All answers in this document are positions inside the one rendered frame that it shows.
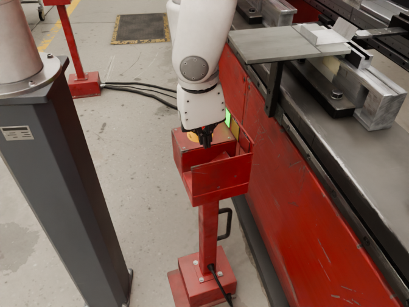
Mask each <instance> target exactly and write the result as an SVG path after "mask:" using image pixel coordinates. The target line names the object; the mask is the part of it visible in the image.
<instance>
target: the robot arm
mask: <svg viewBox="0 0 409 307"><path fill-rule="evenodd" d="M236 5H237V0H169V1H168V2H167V4H166V8H167V15H168V20H169V27H170V34H171V39H172V46H173V48H172V65H173V68H174V71H175V73H176V75H177V76H178V83H179V84H178V85H177V106H178V116H179V119H180V121H181V131H182V132H183V133H184V132H193V133H195V134H197V135H198V140H199V143H200V145H203V147H204V149H207V148H210V147H211V142H212V134H213V132H214V129H215V128H216V127H217V125H218V124H220V123H222V122H224V121H226V106H225V98H224V95H223V89H222V85H221V82H220V79H219V76H218V75H219V66H218V62H219V60H220V57H221V54H222V52H223V48H224V46H225V43H226V39H227V37H228V34H229V30H230V28H231V24H232V20H233V18H234V13H235V11H236ZM61 70H62V66H61V63H60V60H59V59H58V58H57V57H56V56H54V55H52V54H48V53H44V52H38V49H37V46H36V44H35V41H34V39H33V35H32V33H31V30H30V27H29V24H28V22H27V19H26V16H25V14H24V10H23V8H22V5H21V3H20V0H0V99H6V98H10V97H17V96H21V95H25V94H28V93H31V92H34V91H36V90H39V89H41V88H43V87H45V86H47V85H49V84H50V83H51V82H53V81H54V80H55V79H56V78H57V77H58V76H59V75H60V73H61ZM202 126H205V128H204V129H202Z"/></svg>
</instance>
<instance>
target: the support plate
mask: <svg viewBox="0 0 409 307"><path fill-rule="evenodd" d="M303 26H304V27H306V28H307V29H309V30H310V31H314V30H324V29H323V28H322V27H320V26H319V25H317V24H303ZM292 27H294V28H295V29H296V30H297V31H298V32H300V28H301V25H295V26H292ZM292 27H291V26H282V27H268V28H260V29H245V30H232V31H229V34H228V38H229V39H230V41H231V42H232V44H233V45H234V47H235V48H236V49H237V51H238V52H239V54H240V55H241V56H242V58H243V59H244V61H245V62H246V64H252V63H264V62H275V61H282V60H293V59H300V58H312V57H323V56H330V55H341V54H350V53H351V49H349V48H348V47H347V46H345V45H344V44H343V43H335V44H324V45H318V46H319V47H317V48H318V49H319V50H320V51H321V52H322V53H321V52H320V51H319V50H317V49H316V48H315V47H314V46H312V45H311V44H310V43H309V42H308V41H307V40H306V39H305V38H303V37H302V36H301V35H300V34H299V33H297V31H296V30H295V29H293V28H292Z"/></svg>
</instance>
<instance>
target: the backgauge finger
mask: <svg viewBox="0 0 409 307"><path fill-rule="evenodd" d="M395 35H400V36H402V37H404V38H406V39H407V40H409V11H406V12H400V14H399V15H393V16H392V18H391V21H390V23H389V26H388V28H383V29H370V30H357V31H356V33H355V35H354V36H353V37H354V38H355V39H363V38H375V37H388V36H395Z"/></svg>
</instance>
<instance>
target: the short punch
mask: <svg viewBox="0 0 409 307"><path fill-rule="evenodd" d="M342 1H344V2H345V3H347V4H349V5H351V6H353V7H354V8H356V9H358V10H360V6H361V3H362V1H365V0H342Z"/></svg>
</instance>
